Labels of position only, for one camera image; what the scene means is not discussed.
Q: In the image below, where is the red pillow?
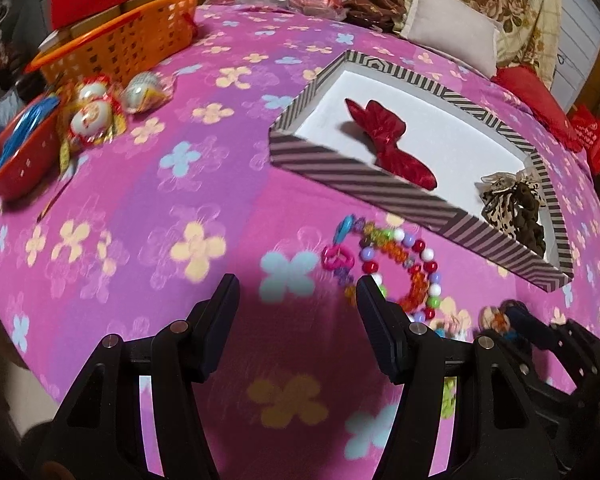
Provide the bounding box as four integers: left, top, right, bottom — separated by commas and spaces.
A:
492, 66, 588, 153

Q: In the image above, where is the leopard print bow scrunchie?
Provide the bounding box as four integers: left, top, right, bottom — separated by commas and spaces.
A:
475, 170, 548, 241

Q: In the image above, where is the plastic charm bracelet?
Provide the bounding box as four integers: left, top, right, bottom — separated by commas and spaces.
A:
321, 214, 368, 307

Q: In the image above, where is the red velvet bow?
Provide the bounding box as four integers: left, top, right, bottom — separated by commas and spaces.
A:
344, 98, 440, 192

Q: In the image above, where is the striped tray box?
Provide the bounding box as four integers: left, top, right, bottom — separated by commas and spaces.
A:
269, 50, 576, 293

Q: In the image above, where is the silver wrapped candy ball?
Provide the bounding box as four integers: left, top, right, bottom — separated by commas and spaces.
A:
124, 71, 174, 112

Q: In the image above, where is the multicolour round bead bracelet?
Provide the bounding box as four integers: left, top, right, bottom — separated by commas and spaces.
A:
357, 227, 443, 323

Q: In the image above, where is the red plastic basket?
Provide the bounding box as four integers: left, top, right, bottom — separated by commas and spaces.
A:
0, 92, 63, 202

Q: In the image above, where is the orange crystal bead bracelet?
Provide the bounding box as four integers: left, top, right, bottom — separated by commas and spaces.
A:
377, 242, 433, 313

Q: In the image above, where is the grey plastic bag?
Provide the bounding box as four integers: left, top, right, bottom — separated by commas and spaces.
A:
0, 82, 28, 131

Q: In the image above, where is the cream floral quilt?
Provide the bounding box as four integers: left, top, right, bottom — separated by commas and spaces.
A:
344, 0, 564, 86

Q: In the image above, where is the red shopping bag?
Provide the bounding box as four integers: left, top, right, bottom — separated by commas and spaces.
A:
569, 104, 600, 177

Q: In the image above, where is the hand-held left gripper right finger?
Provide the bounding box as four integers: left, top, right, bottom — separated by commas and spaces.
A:
355, 276, 556, 480

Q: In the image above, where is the white pillow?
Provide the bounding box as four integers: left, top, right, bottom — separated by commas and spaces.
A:
400, 0, 504, 79

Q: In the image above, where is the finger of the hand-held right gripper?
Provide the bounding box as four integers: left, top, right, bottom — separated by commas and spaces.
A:
550, 319, 600, 378
502, 301, 556, 350

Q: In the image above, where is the doll face wrapped candy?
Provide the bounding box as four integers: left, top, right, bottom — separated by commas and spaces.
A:
69, 100, 117, 149
77, 77, 110, 102

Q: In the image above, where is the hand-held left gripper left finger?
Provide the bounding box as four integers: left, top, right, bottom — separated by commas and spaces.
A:
32, 274, 241, 480

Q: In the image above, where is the brown scrunchie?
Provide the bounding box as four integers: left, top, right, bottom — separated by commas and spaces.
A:
509, 182, 549, 256

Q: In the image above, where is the pink floral blanket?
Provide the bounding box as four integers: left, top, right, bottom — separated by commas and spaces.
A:
0, 2, 600, 480

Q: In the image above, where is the orange plastic basket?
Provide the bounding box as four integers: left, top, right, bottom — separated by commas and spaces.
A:
25, 0, 206, 86

